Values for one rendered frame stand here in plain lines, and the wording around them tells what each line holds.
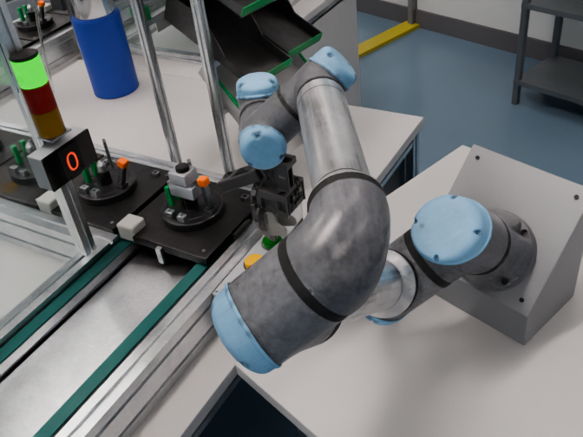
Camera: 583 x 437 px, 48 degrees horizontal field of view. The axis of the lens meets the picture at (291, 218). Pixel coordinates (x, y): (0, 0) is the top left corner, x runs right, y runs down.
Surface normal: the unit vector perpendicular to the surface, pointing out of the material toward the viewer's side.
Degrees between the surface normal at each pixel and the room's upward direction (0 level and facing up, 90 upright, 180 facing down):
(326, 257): 42
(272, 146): 90
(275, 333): 78
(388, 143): 0
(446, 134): 0
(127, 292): 0
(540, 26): 90
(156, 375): 90
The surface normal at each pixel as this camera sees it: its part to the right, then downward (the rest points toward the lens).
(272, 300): -0.44, 0.07
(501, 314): -0.73, 0.47
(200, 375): -0.11, -0.79
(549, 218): -0.60, -0.21
